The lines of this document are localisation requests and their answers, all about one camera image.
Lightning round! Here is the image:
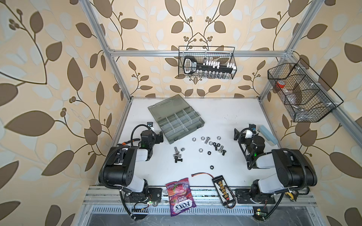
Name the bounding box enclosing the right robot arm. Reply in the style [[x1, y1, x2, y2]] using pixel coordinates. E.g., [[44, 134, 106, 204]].
[[233, 124, 318, 202]]

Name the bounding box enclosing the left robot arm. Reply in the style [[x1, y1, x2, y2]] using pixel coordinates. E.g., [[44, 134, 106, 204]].
[[99, 124, 164, 196]]

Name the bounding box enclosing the light blue sharpening block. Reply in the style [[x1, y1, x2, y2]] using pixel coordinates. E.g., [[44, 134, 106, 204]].
[[257, 125, 278, 146]]

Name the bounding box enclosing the grey plastic organizer box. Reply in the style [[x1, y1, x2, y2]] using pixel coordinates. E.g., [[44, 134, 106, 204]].
[[148, 95, 205, 144]]

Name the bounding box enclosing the black parallel charging board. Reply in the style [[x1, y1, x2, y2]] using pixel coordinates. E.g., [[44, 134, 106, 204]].
[[212, 175, 237, 209]]

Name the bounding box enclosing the yellow tape measure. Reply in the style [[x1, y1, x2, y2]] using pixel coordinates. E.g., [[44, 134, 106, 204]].
[[284, 191, 299, 202]]

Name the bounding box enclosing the red item in basket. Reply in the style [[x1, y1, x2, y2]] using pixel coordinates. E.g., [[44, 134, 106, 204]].
[[276, 80, 286, 89]]

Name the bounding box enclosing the purple Fox's candy bag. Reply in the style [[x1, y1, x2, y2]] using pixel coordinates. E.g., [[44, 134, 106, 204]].
[[166, 178, 197, 217]]

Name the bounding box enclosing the socket set with ratchet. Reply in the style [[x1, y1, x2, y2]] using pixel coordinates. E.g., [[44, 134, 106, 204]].
[[181, 56, 237, 75]]

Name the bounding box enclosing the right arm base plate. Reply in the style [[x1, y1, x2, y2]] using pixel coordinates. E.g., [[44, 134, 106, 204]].
[[234, 188, 276, 205]]

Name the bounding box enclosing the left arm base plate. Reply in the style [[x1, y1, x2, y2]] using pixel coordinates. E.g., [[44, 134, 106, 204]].
[[124, 187, 162, 203]]

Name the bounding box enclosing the red black wire lead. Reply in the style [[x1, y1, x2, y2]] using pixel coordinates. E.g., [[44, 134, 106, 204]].
[[191, 172, 215, 179]]

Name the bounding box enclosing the black wire basket right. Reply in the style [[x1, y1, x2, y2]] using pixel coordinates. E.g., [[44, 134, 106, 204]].
[[268, 58, 344, 122]]

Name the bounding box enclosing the black wire basket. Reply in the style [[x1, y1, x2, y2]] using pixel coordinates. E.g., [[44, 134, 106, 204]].
[[178, 45, 237, 80], [268, 58, 344, 122]]

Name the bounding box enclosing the black wire basket centre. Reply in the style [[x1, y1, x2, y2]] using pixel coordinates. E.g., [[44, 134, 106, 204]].
[[178, 45, 237, 80]]

